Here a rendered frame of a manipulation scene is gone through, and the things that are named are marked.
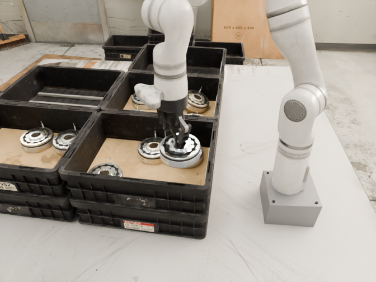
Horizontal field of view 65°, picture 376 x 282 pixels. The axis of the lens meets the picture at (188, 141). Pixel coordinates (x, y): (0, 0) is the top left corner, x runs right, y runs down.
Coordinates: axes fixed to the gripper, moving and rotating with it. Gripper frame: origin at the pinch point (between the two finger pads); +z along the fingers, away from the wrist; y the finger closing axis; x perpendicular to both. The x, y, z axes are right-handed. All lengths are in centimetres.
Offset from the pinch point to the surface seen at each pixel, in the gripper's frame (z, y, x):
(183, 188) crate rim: 7.0, -10.0, 3.4
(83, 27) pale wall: 76, 344, -62
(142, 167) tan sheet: 16.4, 11.5, 5.2
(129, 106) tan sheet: 16.2, 46.7, -5.5
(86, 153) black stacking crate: 11.0, 21.2, 18.8
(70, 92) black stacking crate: 16, 71, 12
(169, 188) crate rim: 7.5, -7.8, 6.0
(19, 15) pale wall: 63, 395, 1
